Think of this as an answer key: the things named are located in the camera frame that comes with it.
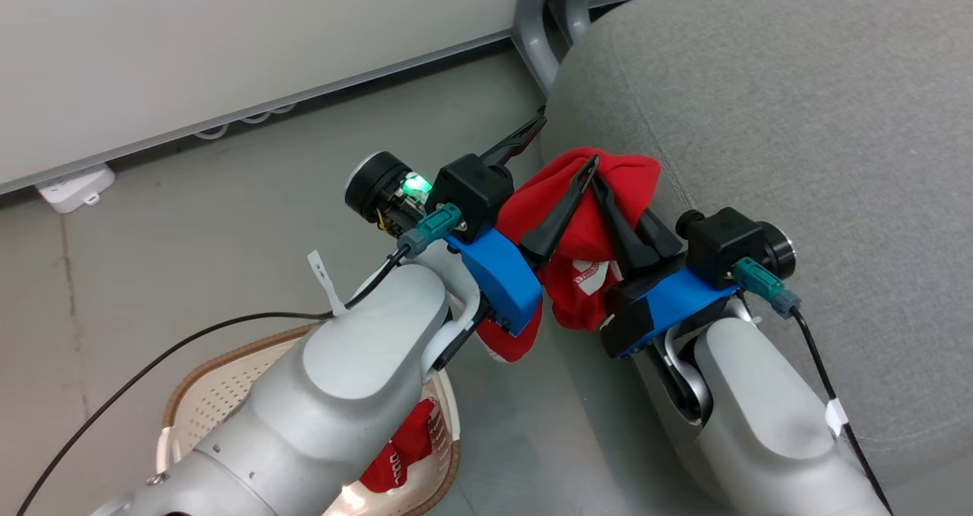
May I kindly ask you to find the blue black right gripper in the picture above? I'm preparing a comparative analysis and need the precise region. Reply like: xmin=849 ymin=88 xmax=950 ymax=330
xmin=589 ymin=173 xmax=797 ymax=359

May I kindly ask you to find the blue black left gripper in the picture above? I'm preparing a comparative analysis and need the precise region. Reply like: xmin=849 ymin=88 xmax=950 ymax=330
xmin=344 ymin=106 xmax=602 ymax=339

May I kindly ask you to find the red and white garment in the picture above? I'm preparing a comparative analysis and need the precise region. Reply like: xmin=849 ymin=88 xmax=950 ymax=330
xmin=359 ymin=147 xmax=663 ymax=495

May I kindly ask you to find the cream basket with brown rim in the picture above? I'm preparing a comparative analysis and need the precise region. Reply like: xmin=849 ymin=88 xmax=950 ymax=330
xmin=156 ymin=322 xmax=462 ymax=516

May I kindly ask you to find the grey partition foot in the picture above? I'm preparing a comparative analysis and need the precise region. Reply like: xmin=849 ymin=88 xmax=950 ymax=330
xmin=547 ymin=0 xmax=596 ymax=46
xmin=511 ymin=0 xmax=568 ymax=97

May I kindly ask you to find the grey fabric sofa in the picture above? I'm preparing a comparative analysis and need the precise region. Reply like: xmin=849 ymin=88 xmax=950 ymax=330
xmin=540 ymin=0 xmax=973 ymax=516

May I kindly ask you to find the large white partition panel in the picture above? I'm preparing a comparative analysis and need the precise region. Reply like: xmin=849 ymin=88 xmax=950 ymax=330
xmin=0 ymin=0 xmax=527 ymax=195

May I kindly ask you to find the white power strip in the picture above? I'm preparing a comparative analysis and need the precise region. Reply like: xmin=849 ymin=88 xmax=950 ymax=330
xmin=34 ymin=163 xmax=116 ymax=214

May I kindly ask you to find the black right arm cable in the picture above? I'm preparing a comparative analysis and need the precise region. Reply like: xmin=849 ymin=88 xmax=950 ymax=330
xmin=732 ymin=256 xmax=896 ymax=516

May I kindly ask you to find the white looped floor cable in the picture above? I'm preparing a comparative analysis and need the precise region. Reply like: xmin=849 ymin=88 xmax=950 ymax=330
xmin=193 ymin=103 xmax=298 ymax=141

